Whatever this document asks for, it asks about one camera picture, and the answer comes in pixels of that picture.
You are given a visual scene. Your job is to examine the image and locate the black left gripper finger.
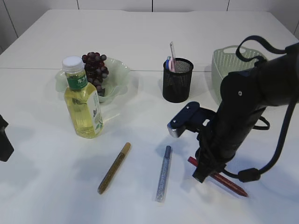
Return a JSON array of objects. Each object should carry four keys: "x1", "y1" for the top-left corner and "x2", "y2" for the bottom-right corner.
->
[{"x1": 0, "y1": 115, "x2": 14, "y2": 162}]

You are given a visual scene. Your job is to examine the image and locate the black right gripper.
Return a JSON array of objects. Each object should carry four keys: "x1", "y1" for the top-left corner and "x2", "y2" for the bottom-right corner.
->
[{"x1": 187, "y1": 109, "x2": 234, "y2": 183}]

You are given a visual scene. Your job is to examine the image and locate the red glitter pen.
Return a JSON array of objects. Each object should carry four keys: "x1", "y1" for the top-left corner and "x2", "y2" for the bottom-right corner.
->
[{"x1": 192, "y1": 169, "x2": 249, "y2": 197}]

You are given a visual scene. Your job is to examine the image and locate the blue glitter pen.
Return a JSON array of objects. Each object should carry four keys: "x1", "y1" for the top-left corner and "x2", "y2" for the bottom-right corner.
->
[{"x1": 155, "y1": 146, "x2": 172, "y2": 203}]

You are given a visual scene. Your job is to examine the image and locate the yellow tea bottle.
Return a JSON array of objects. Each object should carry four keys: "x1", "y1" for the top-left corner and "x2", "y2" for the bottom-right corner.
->
[{"x1": 62, "y1": 56, "x2": 103, "y2": 139}]

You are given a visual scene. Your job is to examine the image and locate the gold glitter pen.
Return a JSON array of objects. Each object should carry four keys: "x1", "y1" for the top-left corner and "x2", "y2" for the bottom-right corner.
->
[{"x1": 98, "y1": 142, "x2": 131, "y2": 195}]

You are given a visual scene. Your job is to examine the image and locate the blue scissors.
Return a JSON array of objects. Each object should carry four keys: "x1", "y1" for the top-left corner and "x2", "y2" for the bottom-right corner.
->
[{"x1": 165, "y1": 56, "x2": 171, "y2": 70}]

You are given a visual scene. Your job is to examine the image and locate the purple plastic grape bunch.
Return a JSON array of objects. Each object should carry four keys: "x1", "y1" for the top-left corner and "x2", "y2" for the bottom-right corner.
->
[{"x1": 82, "y1": 52, "x2": 109, "y2": 96}]

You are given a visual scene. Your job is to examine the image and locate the clear plastic ruler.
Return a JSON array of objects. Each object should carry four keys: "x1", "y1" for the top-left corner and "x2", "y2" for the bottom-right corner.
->
[{"x1": 170, "y1": 42, "x2": 176, "y2": 60}]

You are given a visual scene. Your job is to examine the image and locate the pink scissors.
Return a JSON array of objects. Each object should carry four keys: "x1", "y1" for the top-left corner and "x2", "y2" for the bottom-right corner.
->
[{"x1": 168, "y1": 57, "x2": 175, "y2": 72}]

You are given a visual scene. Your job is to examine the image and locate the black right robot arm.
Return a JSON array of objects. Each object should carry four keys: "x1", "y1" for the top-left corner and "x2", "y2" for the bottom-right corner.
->
[{"x1": 187, "y1": 35, "x2": 299, "y2": 182}]

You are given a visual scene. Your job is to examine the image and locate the black mesh pen holder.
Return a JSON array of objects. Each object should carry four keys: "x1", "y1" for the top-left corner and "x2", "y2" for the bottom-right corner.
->
[{"x1": 162, "y1": 58, "x2": 194, "y2": 103}]

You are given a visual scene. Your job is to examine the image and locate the green woven plastic basket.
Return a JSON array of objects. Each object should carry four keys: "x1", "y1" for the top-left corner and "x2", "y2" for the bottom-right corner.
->
[{"x1": 211, "y1": 45, "x2": 257, "y2": 105}]

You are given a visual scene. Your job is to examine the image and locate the green wavy glass plate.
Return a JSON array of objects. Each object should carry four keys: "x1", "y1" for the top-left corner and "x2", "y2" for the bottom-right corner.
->
[{"x1": 55, "y1": 57, "x2": 130, "y2": 103}]

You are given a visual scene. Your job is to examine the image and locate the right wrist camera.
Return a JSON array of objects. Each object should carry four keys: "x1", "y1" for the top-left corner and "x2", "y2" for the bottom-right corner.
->
[{"x1": 167, "y1": 101, "x2": 200, "y2": 138}]

